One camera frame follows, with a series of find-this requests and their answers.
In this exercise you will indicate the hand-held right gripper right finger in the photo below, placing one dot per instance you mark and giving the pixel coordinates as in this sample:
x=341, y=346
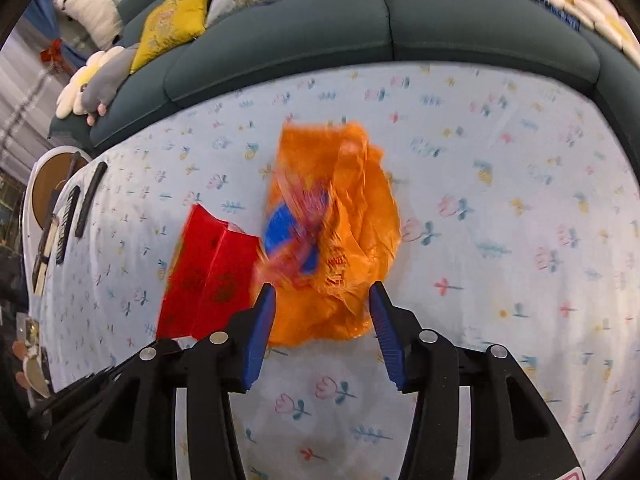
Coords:
x=387, y=340

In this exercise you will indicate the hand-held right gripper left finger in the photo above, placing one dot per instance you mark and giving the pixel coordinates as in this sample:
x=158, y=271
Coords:
x=257, y=332

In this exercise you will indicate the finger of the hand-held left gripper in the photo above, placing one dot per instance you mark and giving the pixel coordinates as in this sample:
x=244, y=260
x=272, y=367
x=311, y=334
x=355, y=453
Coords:
x=75, y=396

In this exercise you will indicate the red envelope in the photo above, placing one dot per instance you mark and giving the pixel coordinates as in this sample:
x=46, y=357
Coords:
x=185, y=270
x=230, y=285

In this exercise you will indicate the orange plastic bag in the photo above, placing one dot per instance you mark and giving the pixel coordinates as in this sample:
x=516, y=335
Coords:
x=360, y=220

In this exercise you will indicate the black and white remote control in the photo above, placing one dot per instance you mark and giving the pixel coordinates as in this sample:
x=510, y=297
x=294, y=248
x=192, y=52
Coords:
x=44, y=255

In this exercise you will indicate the floral tablecloth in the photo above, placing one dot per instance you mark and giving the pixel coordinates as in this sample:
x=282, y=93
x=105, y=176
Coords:
x=500, y=185

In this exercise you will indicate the round wooden side table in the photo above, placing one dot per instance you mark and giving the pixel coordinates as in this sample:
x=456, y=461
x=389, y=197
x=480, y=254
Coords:
x=50, y=175

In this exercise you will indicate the dark green sofa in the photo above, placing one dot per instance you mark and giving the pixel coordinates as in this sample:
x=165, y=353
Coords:
x=300, y=50

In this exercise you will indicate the grey plush toy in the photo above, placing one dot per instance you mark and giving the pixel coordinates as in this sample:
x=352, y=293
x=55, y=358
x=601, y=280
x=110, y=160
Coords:
x=107, y=82

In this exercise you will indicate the white flower cushion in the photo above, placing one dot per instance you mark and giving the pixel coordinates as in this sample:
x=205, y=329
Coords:
x=75, y=87

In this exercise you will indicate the yellow pillow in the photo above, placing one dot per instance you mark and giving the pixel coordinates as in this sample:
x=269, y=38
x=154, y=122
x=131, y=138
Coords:
x=172, y=25

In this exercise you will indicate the white and black plush toy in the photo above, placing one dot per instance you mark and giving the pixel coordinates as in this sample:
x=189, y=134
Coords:
x=92, y=12

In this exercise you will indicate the blue knitted cloth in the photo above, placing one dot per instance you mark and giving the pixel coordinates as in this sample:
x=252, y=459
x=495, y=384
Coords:
x=547, y=5

